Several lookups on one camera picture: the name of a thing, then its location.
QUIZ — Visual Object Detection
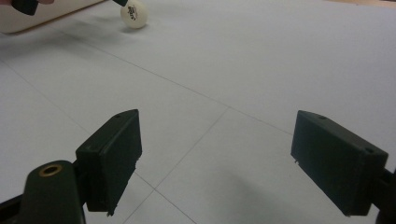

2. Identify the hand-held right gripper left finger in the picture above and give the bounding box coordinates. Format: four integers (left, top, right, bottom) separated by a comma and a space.
76, 108, 143, 217

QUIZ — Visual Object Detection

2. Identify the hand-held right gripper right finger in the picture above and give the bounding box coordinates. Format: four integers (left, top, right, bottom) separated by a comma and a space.
290, 109, 389, 217

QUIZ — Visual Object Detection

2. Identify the white ping pong ball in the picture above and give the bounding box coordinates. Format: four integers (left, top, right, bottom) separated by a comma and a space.
120, 0, 149, 30

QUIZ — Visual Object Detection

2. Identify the white plastic bin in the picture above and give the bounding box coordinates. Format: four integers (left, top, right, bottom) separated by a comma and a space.
0, 0, 106, 35

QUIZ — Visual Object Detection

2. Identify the wooden table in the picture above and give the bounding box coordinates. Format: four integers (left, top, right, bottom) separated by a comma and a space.
322, 0, 396, 8

